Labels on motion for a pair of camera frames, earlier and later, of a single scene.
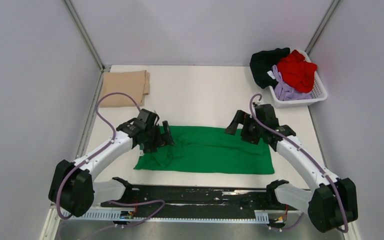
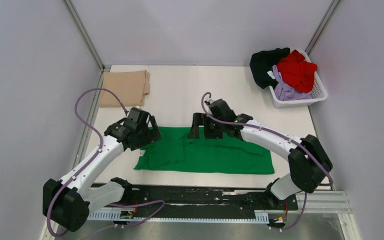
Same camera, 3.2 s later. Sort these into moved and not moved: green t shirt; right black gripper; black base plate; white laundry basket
Moved: right black gripper
Not moved: black base plate; white laundry basket; green t shirt
